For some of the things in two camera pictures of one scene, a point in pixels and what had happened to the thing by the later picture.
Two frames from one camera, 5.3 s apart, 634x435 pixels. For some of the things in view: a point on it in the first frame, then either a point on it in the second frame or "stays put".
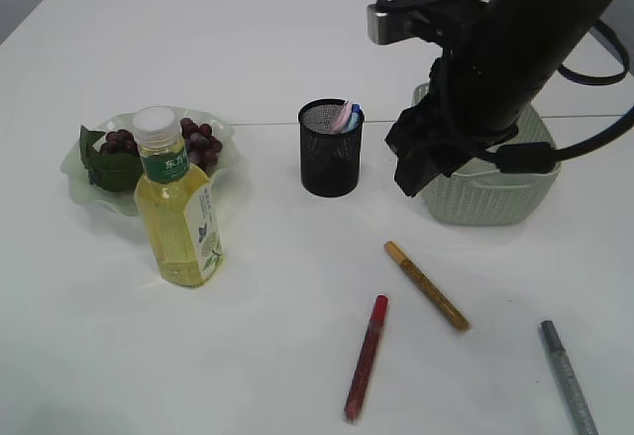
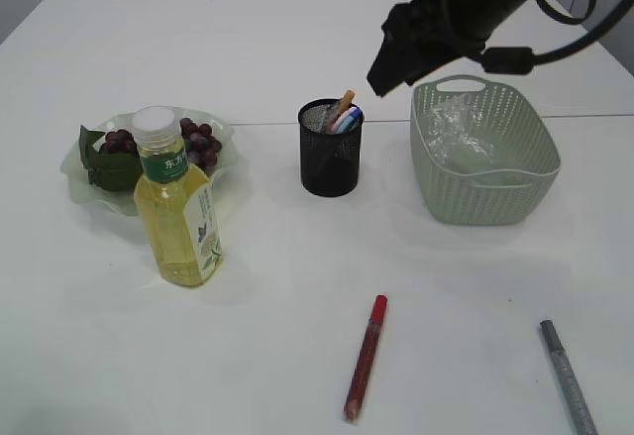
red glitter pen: (375, 326) stays put
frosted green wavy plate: (124, 201) stays put
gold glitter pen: (450, 313) to (348, 100)
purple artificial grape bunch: (111, 158) stays put
